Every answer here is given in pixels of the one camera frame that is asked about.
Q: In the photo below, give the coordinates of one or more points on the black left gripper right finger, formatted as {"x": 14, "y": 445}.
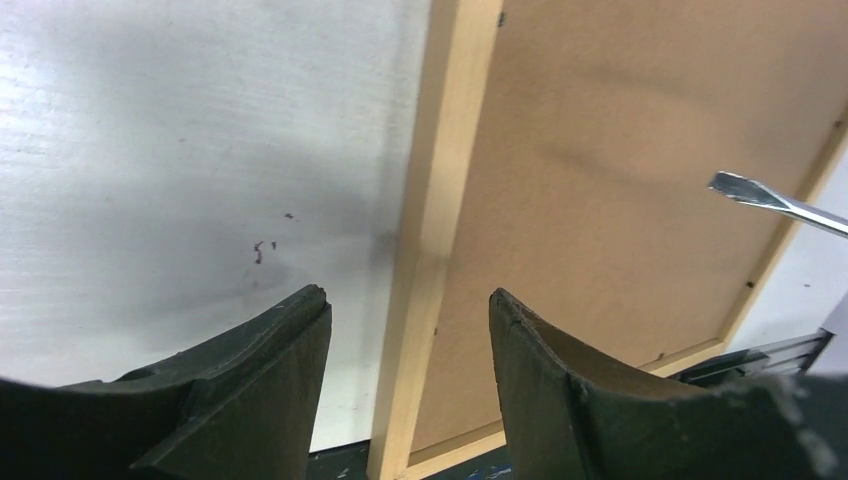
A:
{"x": 570, "y": 411}

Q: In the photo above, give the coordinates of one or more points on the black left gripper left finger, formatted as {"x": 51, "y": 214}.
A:
{"x": 241, "y": 405}

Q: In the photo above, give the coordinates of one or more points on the wooden picture frame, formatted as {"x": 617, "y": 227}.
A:
{"x": 562, "y": 151}

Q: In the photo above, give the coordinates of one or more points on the blue red screwdriver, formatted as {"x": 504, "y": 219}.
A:
{"x": 750, "y": 192}

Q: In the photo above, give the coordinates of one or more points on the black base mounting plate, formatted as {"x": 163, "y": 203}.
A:
{"x": 792, "y": 356}

